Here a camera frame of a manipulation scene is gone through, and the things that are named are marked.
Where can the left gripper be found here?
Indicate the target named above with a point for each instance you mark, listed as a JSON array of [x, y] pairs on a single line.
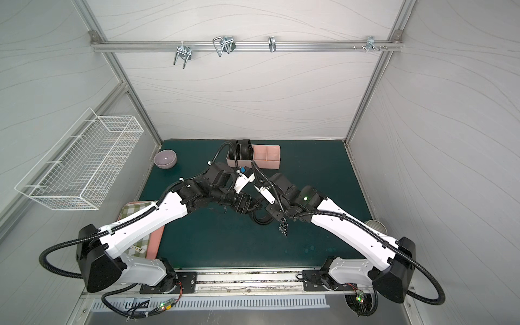
[[242, 202]]

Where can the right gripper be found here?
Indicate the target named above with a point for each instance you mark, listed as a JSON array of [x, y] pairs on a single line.
[[274, 206]]

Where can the pink divided storage box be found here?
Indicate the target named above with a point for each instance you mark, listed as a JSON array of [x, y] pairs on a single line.
[[267, 156]]

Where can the long black belt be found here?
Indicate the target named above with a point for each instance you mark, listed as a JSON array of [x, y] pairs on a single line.
[[234, 152]]

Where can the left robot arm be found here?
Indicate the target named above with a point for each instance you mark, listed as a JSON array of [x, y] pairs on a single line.
[[101, 252]]

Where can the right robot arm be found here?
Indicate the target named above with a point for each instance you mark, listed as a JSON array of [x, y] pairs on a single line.
[[389, 264]]

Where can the purple bowl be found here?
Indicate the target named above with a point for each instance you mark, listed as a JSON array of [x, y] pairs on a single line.
[[165, 159]]

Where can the pink tray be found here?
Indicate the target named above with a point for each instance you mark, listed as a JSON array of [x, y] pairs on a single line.
[[155, 240]]

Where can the green checked cloth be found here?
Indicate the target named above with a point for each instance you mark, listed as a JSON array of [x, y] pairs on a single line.
[[140, 247]]

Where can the white ribbed cup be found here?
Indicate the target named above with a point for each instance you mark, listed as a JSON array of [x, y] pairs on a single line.
[[377, 226]]

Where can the metal hook clamp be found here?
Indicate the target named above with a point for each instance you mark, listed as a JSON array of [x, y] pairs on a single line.
[[272, 44], [370, 45], [224, 44], [183, 54]]

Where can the front aluminium frame rail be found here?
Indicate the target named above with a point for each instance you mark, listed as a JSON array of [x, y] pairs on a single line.
[[229, 280]]

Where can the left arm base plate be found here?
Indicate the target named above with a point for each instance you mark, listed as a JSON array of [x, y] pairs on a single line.
[[175, 283]]

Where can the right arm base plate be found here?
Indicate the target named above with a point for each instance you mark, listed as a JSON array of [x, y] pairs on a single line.
[[317, 280]]

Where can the white wire basket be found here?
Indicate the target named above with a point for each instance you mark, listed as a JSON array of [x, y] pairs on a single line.
[[77, 172]]

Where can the horizontal aluminium rail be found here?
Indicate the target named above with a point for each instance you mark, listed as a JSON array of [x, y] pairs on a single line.
[[241, 46]]

